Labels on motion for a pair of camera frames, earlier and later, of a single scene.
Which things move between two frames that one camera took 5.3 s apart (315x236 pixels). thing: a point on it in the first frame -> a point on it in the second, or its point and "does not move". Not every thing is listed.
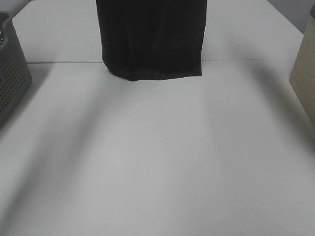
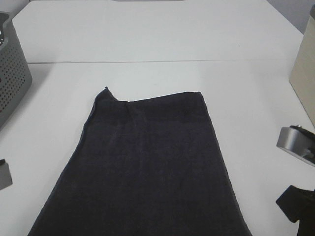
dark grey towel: x=143 y=40 -> x=153 y=166
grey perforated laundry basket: x=15 y=76 does not move
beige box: x=302 y=78 does not move
